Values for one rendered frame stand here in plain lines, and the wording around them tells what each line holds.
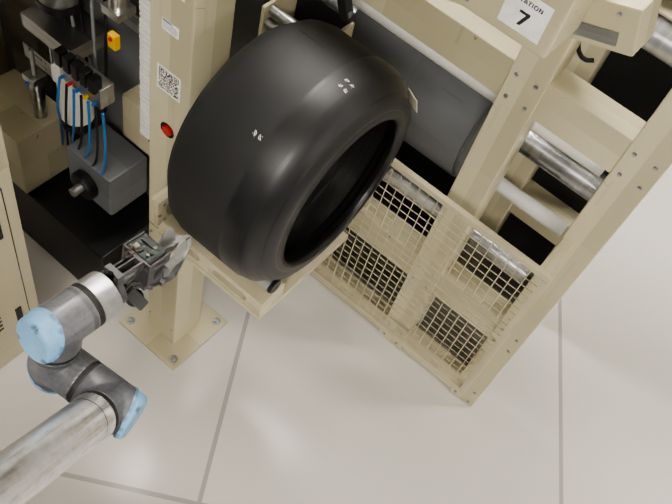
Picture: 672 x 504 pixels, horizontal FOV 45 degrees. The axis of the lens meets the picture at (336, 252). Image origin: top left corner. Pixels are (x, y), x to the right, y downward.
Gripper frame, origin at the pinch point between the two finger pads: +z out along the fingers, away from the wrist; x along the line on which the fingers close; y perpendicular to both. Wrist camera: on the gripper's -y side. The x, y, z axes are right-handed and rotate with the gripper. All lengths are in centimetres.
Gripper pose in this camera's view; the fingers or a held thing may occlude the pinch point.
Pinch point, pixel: (185, 243)
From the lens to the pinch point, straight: 163.0
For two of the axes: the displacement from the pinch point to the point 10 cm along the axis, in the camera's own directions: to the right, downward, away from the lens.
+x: -7.6, -6.1, 2.3
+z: 5.9, -5.0, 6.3
